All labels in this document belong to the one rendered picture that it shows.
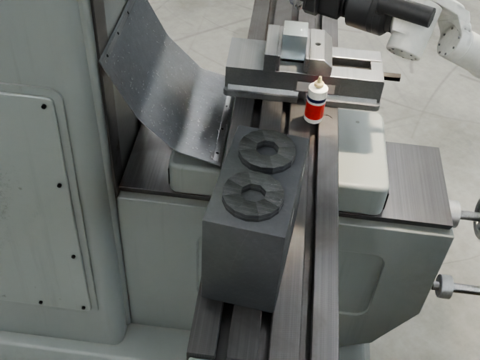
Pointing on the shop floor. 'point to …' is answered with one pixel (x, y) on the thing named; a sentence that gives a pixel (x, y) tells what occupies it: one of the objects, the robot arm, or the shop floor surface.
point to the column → (61, 172)
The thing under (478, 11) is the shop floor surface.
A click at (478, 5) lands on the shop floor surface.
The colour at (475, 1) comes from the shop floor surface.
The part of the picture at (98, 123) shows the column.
